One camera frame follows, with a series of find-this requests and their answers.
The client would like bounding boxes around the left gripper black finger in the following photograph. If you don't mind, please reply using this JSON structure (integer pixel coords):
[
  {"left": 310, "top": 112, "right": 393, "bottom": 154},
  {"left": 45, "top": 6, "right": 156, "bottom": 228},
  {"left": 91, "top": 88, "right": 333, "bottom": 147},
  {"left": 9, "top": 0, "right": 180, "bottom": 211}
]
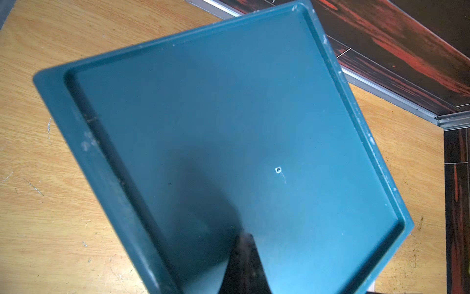
[{"left": 219, "top": 233, "right": 272, "bottom": 294}]

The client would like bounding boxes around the teal drawer cabinet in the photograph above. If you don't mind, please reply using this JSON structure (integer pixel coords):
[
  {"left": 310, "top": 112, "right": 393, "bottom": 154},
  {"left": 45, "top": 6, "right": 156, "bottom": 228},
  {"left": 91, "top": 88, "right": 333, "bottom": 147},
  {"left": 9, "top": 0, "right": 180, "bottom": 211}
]
[{"left": 33, "top": 1, "right": 414, "bottom": 294}]

